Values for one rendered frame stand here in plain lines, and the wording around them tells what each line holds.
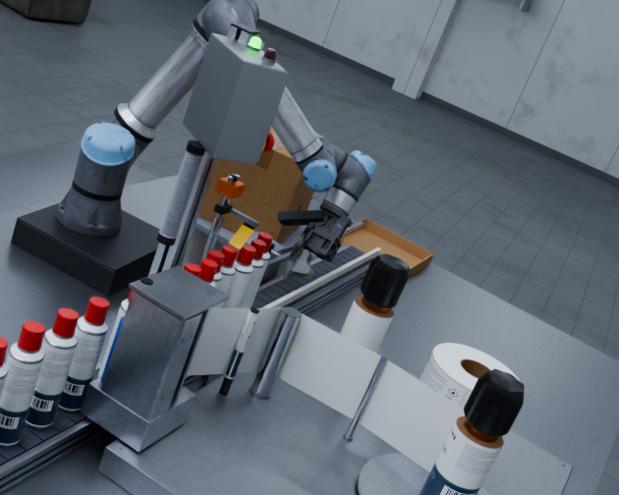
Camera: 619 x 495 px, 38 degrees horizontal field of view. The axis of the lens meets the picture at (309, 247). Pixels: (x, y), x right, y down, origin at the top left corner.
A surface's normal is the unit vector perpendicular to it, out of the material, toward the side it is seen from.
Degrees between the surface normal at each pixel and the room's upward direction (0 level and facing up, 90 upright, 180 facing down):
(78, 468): 0
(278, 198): 90
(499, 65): 90
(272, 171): 90
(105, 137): 9
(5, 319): 0
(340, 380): 90
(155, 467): 0
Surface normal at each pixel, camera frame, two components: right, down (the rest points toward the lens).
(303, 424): 0.34, -0.87
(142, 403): -0.43, 0.19
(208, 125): -0.83, -0.11
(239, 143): 0.44, 0.48
